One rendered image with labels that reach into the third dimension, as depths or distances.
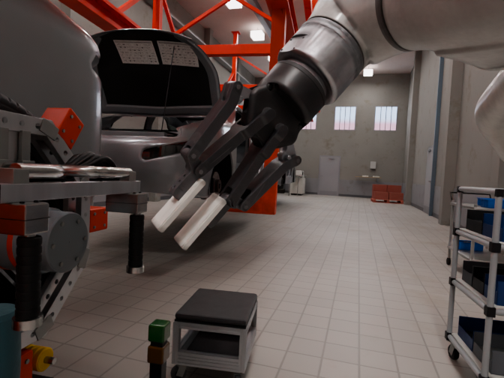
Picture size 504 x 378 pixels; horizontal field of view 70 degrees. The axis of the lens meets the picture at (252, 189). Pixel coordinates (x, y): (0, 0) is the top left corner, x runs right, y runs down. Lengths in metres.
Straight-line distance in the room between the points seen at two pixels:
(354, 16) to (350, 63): 0.05
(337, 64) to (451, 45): 0.11
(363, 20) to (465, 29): 0.11
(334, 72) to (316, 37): 0.04
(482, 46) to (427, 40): 0.05
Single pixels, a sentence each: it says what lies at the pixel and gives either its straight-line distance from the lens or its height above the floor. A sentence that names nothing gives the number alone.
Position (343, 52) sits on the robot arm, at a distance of 0.43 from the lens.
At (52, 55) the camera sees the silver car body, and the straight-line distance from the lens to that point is 1.73.
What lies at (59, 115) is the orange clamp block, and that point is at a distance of 1.08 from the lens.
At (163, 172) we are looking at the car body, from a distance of 3.43.
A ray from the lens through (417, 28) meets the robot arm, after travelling 0.40.
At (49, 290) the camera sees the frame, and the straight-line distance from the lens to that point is 1.14.
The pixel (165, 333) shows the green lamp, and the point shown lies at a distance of 0.90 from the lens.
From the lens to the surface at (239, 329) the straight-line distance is 1.77.
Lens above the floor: 1.02
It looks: 3 degrees down
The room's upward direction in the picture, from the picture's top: 3 degrees clockwise
